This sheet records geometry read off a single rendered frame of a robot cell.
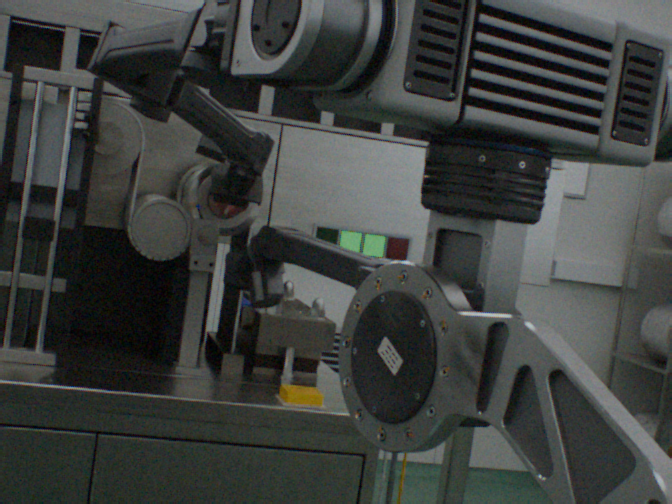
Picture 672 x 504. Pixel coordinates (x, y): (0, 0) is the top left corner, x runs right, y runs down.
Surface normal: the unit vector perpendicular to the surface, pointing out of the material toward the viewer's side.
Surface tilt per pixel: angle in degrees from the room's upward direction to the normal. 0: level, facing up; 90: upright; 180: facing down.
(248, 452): 90
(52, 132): 90
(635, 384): 90
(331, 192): 90
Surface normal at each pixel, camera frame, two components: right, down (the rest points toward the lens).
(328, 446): 0.24, 0.09
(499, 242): 0.56, 0.13
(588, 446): -0.82, -0.09
